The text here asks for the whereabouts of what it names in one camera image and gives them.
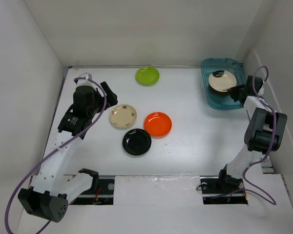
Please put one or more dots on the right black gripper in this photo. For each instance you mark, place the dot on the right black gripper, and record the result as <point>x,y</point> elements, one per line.
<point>233,92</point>

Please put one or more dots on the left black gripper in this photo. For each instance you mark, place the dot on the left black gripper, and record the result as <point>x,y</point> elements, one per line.
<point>111,97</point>

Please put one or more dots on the cream plate black patch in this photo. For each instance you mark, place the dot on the cream plate black patch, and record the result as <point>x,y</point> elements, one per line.
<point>221,81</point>

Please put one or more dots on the cream plate small flowers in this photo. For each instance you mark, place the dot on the cream plate small flowers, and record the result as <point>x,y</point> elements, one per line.
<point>123,116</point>

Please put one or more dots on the orange plate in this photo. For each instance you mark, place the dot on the orange plate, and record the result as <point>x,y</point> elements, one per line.
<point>158,124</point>

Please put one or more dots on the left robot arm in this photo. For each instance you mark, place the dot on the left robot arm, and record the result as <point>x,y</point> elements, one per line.
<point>50,193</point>

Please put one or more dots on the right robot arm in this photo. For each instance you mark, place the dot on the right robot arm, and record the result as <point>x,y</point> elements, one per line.
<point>263,135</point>

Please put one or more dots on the teal transparent plastic bin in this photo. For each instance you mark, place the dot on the teal transparent plastic bin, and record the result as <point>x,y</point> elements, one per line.
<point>218,101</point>

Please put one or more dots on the green plate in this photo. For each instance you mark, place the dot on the green plate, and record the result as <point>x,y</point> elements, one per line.
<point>147,75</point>

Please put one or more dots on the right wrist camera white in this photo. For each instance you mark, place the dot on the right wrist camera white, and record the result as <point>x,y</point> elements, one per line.
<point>261,91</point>

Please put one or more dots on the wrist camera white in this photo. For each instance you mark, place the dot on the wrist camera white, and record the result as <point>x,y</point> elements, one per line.
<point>261,91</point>
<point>84,79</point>

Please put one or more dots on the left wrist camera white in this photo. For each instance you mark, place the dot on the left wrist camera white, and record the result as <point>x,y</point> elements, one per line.
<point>84,79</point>

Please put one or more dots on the metal rail right side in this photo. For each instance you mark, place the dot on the metal rail right side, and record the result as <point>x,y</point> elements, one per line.
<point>266,166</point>

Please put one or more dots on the metal rail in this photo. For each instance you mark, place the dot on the metal rail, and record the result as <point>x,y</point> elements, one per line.
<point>266,166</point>
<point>142,190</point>

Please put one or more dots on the metal rail front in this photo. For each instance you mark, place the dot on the metal rail front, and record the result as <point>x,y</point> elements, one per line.
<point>142,190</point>

